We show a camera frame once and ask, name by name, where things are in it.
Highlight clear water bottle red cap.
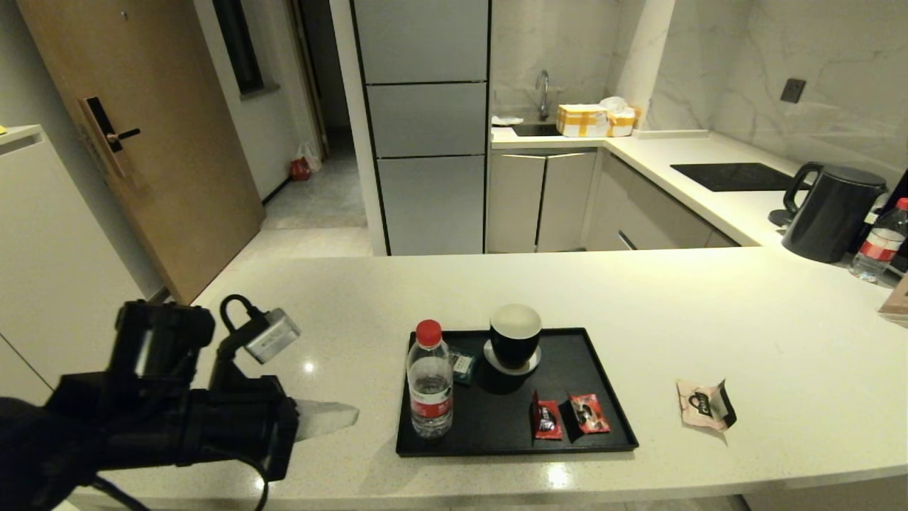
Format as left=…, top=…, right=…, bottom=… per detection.
left=849, top=199, right=908, bottom=284
left=406, top=320, right=455, bottom=439

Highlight beige coffee sachet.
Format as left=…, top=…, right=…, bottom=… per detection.
left=676, top=380, right=738, bottom=432

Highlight black cup white inside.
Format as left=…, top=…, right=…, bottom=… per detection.
left=489, top=304, right=543, bottom=370

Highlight red snack packet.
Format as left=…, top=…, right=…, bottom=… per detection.
left=531, top=390, right=563, bottom=441
left=567, top=394, right=611, bottom=434

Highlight black electric kettle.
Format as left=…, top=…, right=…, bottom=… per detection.
left=782, top=163, right=888, bottom=264

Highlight black rectangular serving tray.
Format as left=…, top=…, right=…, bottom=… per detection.
left=396, top=328, right=639, bottom=457

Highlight silver round saucer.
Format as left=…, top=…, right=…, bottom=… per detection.
left=484, top=340, right=542, bottom=376

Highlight white storage cabinet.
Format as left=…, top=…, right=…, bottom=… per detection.
left=0, top=126, right=171, bottom=409

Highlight brown wooden door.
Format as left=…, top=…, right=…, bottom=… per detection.
left=16, top=0, right=266, bottom=306

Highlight grey cabinet door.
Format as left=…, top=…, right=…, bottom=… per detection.
left=487, top=153, right=547, bottom=254
left=537, top=151, right=598, bottom=253

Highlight tall grey refrigerator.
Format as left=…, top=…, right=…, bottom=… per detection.
left=351, top=0, right=492, bottom=256

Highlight black gold door lock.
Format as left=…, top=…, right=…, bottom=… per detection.
left=79, top=97, right=141, bottom=180

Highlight dark narrow window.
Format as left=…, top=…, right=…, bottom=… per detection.
left=213, top=0, right=265, bottom=97

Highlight grey counter drawer cabinet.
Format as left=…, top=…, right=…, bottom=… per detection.
left=585, top=153, right=738, bottom=253

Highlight small cardboard box yellow tape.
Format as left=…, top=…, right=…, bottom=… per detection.
left=607, top=106, right=643, bottom=137

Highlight black induction cooktop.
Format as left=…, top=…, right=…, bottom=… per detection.
left=670, top=163, right=813, bottom=193

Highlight brown box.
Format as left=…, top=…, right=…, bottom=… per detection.
left=877, top=277, right=908, bottom=329

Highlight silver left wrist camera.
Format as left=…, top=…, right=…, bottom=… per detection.
left=245, top=309, right=302, bottom=365

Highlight black left camera cable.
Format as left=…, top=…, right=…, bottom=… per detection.
left=213, top=294, right=267, bottom=388

